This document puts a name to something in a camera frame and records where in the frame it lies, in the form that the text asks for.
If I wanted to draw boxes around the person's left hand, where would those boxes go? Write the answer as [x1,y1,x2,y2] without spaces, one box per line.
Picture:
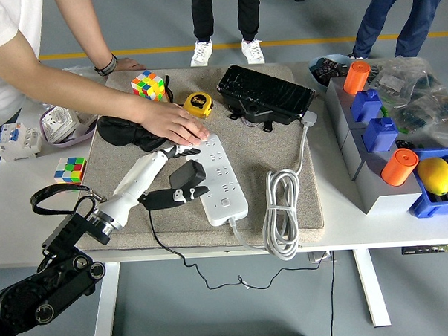
[107,56,147,74]

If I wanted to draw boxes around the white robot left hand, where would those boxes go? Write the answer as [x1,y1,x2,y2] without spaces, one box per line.
[94,143,212,232]

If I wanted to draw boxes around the person's right hand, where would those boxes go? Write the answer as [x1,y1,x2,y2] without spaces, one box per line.
[138,100,211,149]

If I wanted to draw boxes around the black power adapter plug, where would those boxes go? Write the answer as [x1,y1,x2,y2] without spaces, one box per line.
[167,159,207,192]

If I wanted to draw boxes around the white power strip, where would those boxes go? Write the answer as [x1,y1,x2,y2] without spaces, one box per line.
[185,132,250,228]

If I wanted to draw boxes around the black wristband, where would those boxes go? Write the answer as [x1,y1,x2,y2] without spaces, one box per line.
[93,53,119,77]

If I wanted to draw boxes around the large Rubik's cube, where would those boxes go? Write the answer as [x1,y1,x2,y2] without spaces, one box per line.
[129,68,166,108]

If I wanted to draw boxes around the black cloth pouch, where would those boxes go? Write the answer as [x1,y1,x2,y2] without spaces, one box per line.
[95,112,168,155]

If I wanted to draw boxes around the small Rubik's cube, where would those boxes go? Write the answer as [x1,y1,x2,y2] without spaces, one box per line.
[52,155,88,187]

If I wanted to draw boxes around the purple tray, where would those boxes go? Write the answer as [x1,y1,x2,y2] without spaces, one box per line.
[38,102,100,149]

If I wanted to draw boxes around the grey-brown mat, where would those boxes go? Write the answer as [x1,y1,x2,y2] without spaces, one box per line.
[62,61,327,256]

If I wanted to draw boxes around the black electronic device case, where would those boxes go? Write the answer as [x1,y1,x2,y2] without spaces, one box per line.
[215,62,317,135]

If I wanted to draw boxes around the white circuit breaker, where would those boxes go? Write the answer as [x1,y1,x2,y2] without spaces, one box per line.
[0,121,43,163]

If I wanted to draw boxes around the white table leg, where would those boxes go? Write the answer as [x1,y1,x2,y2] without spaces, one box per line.
[89,261,124,336]
[352,248,392,329]

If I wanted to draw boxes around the light blue bowl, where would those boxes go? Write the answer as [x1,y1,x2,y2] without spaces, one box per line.
[307,53,355,91]

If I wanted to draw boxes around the dark circuit boards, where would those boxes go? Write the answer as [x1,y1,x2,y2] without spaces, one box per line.
[311,57,350,80]

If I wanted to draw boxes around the orange cylinder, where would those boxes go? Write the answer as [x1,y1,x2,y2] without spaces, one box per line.
[380,148,420,187]
[340,59,372,96]

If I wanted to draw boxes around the blue block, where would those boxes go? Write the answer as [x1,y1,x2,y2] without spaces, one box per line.
[349,88,384,124]
[361,117,400,154]

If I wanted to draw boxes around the clear bag of parts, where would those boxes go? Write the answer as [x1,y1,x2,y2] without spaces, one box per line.
[366,55,448,109]
[389,91,448,152]

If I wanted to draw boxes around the grey block stand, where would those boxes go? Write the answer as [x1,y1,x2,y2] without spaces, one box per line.
[322,72,424,217]

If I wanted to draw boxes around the blue plastic bin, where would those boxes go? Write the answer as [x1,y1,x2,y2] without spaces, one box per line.
[405,146,448,219]

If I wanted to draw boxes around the yellow lemon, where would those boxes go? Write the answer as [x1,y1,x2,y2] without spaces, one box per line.
[415,156,448,197]

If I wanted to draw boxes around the black table control panel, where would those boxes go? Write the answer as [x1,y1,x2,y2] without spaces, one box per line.
[400,243,448,257]

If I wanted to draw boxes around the yellow tape measure black strap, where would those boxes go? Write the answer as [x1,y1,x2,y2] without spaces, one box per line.
[163,74,215,121]

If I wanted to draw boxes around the black adapter cord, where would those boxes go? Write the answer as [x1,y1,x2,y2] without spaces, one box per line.
[147,200,324,294]

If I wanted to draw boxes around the white power strip cable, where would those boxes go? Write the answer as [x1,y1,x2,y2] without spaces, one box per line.
[224,110,325,265]

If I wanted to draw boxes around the black hanging cable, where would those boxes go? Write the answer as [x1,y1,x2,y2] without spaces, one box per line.
[326,251,339,336]

